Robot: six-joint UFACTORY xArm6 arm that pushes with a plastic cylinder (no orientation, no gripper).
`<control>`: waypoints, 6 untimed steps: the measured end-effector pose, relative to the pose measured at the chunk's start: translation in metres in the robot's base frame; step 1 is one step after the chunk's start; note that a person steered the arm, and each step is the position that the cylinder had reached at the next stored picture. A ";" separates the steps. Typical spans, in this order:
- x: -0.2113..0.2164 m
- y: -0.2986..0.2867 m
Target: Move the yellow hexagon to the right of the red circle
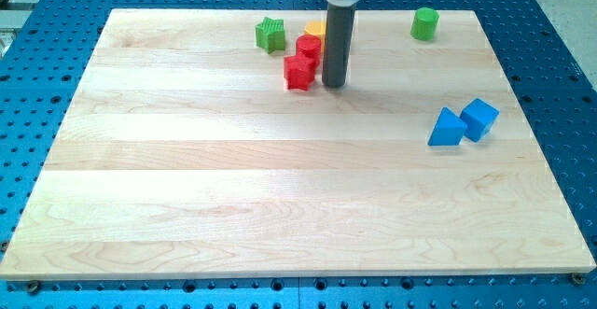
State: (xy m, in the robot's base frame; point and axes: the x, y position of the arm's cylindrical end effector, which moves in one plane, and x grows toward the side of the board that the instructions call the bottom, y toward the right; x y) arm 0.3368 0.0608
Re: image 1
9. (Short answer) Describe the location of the red cylinder block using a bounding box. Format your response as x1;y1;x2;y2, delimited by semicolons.
296;35;322;70

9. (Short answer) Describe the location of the blue triangle block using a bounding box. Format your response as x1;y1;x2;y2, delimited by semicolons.
427;107;467;147

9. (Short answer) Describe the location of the yellow hexagon block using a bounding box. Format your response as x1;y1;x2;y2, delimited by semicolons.
303;21;326;52

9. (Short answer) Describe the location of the light wooden board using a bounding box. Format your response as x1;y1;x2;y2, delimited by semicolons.
1;9;595;281

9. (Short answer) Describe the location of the green star block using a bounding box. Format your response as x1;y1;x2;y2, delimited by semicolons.
255;17;285;53

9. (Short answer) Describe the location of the red star block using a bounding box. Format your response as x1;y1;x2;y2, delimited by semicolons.
284;54;317;91

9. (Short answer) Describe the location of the blue cube block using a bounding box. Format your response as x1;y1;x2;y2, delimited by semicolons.
460;98;499;142

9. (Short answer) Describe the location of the green cylinder block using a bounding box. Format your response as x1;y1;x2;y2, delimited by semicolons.
410;7;439;41

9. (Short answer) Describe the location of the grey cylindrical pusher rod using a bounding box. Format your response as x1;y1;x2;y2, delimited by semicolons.
322;0;360;89

